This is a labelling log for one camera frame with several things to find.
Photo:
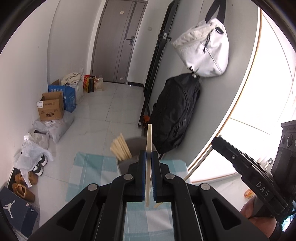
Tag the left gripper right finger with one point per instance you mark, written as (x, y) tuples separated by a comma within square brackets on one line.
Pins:
[(156, 175)]

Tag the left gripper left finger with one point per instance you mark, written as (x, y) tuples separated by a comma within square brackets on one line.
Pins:
[(141, 176)]

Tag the wooden chopstick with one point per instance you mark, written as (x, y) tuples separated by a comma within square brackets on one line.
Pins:
[(148, 164)]

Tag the right hand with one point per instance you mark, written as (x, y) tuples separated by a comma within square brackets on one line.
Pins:
[(268, 225)]

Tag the teal checked tablecloth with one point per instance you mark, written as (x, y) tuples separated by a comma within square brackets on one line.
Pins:
[(141, 223)]

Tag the grey white utensil holder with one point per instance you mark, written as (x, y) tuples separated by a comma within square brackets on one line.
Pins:
[(135, 145)]

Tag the chopstick bundle in holder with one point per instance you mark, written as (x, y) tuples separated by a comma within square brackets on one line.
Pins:
[(120, 148)]

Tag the black backpack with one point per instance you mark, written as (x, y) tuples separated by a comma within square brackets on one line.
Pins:
[(173, 111)]

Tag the black white sneakers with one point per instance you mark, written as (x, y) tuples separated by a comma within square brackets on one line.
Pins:
[(39, 167)]

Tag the grey plastic parcel bag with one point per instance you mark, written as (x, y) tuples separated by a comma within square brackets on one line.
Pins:
[(55, 128)]

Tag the clear plastic bag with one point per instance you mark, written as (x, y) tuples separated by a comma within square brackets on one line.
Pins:
[(98, 84)]

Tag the white plastic bag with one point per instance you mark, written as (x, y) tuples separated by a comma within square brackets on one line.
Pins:
[(29, 157)]

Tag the red yellow paper bag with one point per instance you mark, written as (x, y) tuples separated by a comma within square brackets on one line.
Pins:
[(88, 83)]

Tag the navy jordan shoe box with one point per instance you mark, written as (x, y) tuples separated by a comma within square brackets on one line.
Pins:
[(22, 216)]

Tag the brown shoes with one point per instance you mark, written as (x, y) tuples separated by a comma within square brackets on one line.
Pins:
[(21, 190)]

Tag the blue cardboard box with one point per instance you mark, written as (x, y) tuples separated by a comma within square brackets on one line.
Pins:
[(69, 95)]

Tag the brown cardboard box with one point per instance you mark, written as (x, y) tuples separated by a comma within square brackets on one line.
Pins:
[(51, 106)]

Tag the beige cloth pile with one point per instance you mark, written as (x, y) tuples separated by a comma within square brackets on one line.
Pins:
[(71, 78)]

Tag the white sling bag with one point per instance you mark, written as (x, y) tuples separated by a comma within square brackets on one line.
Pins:
[(204, 48)]

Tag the grey entrance door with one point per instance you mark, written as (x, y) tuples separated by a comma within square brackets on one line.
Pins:
[(115, 39)]

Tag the black metal frame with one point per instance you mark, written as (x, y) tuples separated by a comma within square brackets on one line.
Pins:
[(163, 38)]

